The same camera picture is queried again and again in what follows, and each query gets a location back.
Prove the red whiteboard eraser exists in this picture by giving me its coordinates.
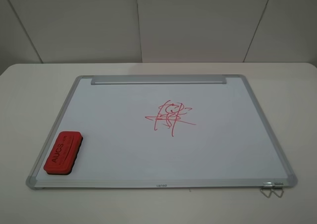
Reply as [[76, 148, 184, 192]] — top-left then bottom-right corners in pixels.
[[44, 131, 83, 175]]

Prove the grey aluminium marker tray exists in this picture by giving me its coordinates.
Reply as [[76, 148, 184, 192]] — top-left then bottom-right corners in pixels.
[[91, 75, 227, 85]]

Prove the left metal hanging clip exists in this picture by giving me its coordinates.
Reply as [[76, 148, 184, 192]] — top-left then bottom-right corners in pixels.
[[260, 182, 273, 198]]

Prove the metal hanging clip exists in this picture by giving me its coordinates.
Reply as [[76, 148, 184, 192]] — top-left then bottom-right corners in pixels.
[[260, 182, 273, 198], [271, 182, 284, 198]]

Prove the right metal hanging clip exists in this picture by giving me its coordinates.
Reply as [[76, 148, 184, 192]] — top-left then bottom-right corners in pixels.
[[271, 182, 284, 198]]

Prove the white whiteboard with aluminium frame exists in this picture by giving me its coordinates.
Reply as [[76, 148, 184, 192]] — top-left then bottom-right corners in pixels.
[[26, 74, 298, 189]]

